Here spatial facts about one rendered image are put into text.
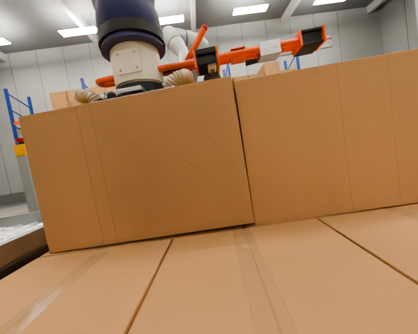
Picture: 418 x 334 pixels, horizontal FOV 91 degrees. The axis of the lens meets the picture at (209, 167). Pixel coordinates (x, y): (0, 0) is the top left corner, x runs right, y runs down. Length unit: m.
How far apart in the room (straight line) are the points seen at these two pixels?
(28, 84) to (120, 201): 11.51
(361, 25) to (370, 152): 12.63
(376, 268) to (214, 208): 0.35
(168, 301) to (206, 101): 0.45
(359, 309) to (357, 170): 0.40
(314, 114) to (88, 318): 0.63
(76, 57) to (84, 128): 10.70
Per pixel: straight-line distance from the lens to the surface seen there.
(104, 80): 0.86
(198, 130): 0.56
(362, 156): 0.68
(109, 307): 0.43
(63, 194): 0.71
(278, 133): 0.59
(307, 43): 0.84
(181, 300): 0.38
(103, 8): 0.86
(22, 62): 12.41
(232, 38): 10.68
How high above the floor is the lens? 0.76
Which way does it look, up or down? 4 degrees down
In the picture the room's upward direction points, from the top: 9 degrees counter-clockwise
